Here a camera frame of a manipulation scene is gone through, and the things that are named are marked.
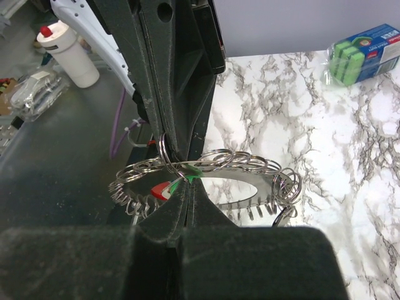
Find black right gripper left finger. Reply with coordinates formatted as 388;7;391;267
1;183;190;299

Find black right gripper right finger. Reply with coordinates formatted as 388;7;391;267
178;179;348;299

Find red key tag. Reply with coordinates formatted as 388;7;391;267
151;181;173;201

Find green key tag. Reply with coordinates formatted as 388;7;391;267
166;164;203;196

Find clear plastic bag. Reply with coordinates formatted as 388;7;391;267
5;66;70;122

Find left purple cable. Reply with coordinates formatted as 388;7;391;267
109;87;148;160

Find blue green toothpaste box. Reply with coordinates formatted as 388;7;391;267
323;24;399;87

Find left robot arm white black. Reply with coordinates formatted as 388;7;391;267
51;1;226;161

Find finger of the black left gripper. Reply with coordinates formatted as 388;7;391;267
139;1;226;160
91;1;178;153

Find white red-capped bottle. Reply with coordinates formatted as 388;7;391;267
37;21;100;88

